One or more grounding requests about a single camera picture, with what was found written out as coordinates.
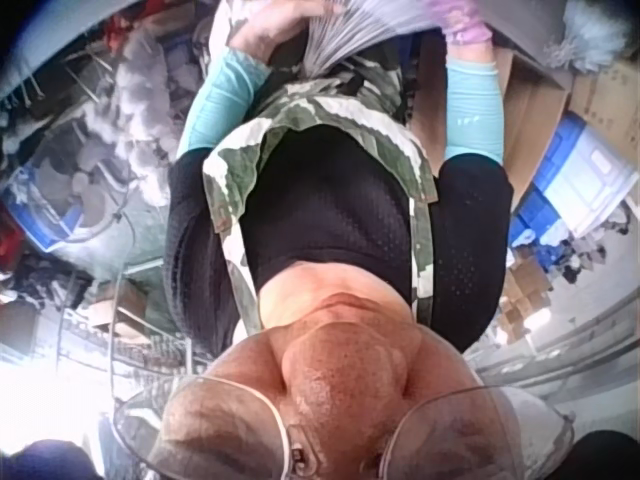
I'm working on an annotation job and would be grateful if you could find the blue framed fan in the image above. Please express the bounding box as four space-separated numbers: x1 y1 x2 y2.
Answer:
7 134 134 254

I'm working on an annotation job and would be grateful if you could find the large open cardboard box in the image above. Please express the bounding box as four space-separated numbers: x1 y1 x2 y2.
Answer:
492 44 576 206

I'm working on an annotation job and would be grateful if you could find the heap of white fluffy strands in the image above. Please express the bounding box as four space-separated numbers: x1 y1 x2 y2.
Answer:
542 0 640 69

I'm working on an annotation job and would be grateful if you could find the grey pleated cloth bundle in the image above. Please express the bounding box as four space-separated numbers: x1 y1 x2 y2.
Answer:
298 0 454 82

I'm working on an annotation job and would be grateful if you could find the heap of white stuffing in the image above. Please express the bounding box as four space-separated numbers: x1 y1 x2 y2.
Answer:
69 24 204 206

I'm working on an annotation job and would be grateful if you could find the stack of blue plastic crates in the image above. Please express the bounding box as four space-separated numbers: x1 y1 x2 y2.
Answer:
508 115 640 247

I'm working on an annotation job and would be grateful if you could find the person's left hand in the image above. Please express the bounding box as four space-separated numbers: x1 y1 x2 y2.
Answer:
228 5 315 65

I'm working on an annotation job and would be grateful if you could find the metal wire rack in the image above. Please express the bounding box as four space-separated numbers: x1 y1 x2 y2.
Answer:
47 277 214 406

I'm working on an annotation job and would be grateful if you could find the person's right hand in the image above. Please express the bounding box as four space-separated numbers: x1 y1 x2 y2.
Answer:
435 0 497 47

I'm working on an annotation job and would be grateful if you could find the brown cardboard carton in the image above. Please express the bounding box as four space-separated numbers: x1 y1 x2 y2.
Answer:
568 62 640 154

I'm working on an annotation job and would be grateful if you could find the pile of small cardboard boxes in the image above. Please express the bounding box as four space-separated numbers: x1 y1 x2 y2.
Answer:
497 252 554 344

